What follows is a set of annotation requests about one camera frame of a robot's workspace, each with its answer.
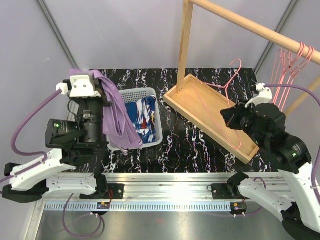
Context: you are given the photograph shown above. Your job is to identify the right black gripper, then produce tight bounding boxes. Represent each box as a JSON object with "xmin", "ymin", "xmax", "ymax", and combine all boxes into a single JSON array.
[{"xmin": 221, "ymin": 98, "xmax": 267, "ymax": 148}]

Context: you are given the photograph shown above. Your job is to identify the purple trousers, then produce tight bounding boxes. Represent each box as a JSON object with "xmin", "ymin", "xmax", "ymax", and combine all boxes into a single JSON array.
[{"xmin": 68, "ymin": 68, "xmax": 144, "ymax": 157}]

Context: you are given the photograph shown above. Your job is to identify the pink wire hanger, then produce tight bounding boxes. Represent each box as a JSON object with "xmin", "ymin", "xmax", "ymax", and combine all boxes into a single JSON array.
[
  {"xmin": 273, "ymin": 42, "xmax": 315, "ymax": 111},
  {"xmin": 193, "ymin": 58, "xmax": 243, "ymax": 150},
  {"xmin": 270, "ymin": 42, "xmax": 314, "ymax": 111},
  {"xmin": 270, "ymin": 42, "xmax": 306, "ymax": 85}
]

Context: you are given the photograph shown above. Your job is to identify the blue patterned trousers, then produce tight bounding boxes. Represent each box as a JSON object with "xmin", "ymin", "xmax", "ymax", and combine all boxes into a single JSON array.
[{"xmin": 125, "ymin": 95, "xmax": 157, "ymax": 144}]

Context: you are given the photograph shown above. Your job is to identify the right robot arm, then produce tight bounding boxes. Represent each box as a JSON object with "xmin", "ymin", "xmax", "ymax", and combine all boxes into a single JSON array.
[{"xmin": 220, "ymin": 102, "xmax": 320, "ymax": 240}]

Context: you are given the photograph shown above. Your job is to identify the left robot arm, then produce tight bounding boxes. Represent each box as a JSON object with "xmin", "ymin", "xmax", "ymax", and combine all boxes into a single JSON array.
[{"xmin": 0, "ymin": 88, "xmax": 111, "ymax": 204}]

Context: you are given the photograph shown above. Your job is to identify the white plastic basket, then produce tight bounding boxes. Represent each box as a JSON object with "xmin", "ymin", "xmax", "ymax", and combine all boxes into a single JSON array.
[{"xmin": 119, "ymin": 87, "xmax": 163, "ymax": 149}]

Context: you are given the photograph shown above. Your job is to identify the wooden clothes rack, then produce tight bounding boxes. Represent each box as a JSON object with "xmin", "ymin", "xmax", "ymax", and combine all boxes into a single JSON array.
[{"xmin": 163, "ymin": 0, "xmax": 320, "ymax": 165}]

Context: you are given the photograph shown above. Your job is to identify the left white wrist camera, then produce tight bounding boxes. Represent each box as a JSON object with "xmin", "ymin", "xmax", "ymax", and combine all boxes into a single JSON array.
[{"xmin": 56, "ymin": 74, "xmax": 97, "ymax": 98}]

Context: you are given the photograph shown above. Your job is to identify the aluminium mounting rail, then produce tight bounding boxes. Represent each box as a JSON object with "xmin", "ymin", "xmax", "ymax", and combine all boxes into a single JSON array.
[{"xmin": 33, "ymin": 172, "xmax": 298, "ymax": 212}]

